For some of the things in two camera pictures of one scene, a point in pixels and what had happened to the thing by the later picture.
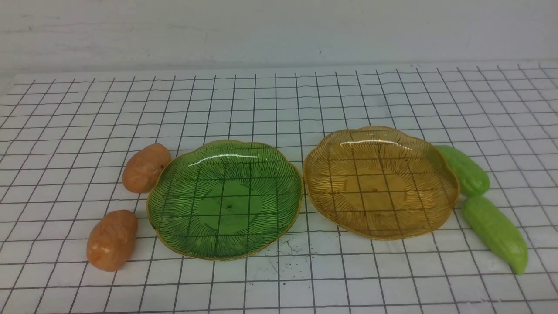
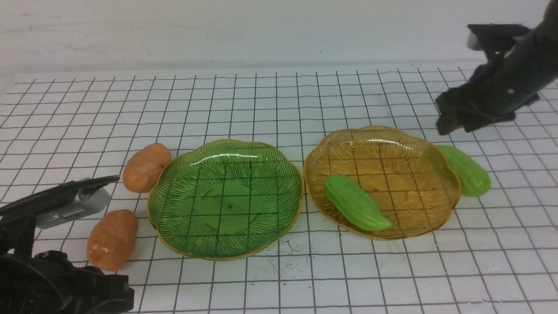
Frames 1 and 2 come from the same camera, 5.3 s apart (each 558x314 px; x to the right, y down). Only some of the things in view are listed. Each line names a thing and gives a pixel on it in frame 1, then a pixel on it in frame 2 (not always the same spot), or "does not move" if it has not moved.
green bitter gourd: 474,181 does not move
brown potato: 112,240 does not move
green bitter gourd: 489,221 -> 355,203
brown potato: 141,171 does not move
